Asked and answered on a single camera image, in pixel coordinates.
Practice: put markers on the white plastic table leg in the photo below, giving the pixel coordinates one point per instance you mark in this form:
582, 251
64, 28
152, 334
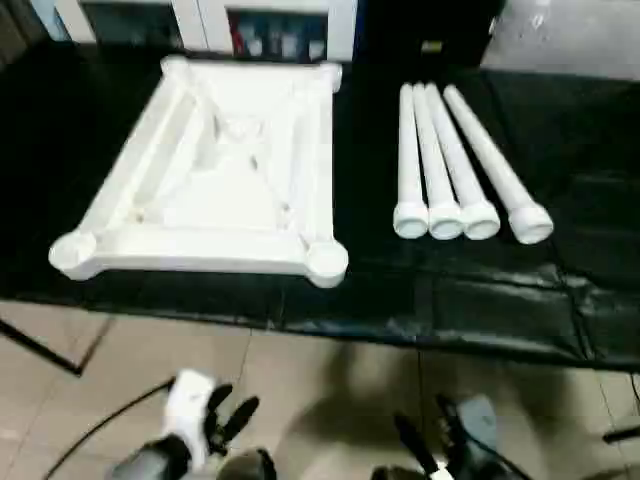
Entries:
460, 165
495, 165
411, 150
434, 165

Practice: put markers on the black sofa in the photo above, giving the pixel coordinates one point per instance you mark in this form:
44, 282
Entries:
425, 25

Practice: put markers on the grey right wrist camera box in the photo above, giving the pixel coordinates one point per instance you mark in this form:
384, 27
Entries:
477, 420

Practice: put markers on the black metal table frame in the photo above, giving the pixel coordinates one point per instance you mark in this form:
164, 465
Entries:
75, 367

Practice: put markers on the small yellow label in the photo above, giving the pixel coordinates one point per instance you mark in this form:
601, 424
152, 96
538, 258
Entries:
432, 46

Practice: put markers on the white cup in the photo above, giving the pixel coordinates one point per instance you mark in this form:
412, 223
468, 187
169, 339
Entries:
315, 49
288, 47
253, 47

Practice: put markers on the white cabinet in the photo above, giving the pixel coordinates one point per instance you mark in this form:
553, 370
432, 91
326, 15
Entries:
200, 25

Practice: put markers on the black table mat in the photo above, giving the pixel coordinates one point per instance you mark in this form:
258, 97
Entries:
375, 280

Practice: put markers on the white plastic table top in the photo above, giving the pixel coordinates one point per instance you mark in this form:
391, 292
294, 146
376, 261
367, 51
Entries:
200, 200

